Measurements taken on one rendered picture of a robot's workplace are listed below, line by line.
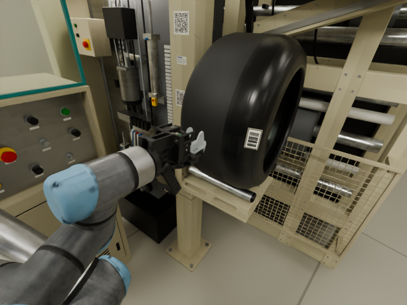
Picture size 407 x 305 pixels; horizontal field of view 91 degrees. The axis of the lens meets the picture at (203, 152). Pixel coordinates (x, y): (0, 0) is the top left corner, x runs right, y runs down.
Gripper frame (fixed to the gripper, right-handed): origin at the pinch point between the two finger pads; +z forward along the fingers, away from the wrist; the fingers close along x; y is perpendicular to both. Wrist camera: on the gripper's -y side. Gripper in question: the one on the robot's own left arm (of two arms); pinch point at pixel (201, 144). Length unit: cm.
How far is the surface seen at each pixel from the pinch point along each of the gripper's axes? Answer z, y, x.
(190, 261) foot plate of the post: 42, -117, 24
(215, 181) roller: 25.9, -28.1, 6.2
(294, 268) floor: 84, -113, -42
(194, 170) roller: 26.1, -27.7, 18.3
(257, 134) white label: 10.5, 4.2, -11.5
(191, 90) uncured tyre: 10.6, 11.7, 12.9
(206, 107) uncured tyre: 9.1, 8.1, 5.3
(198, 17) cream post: 28, 34, 25
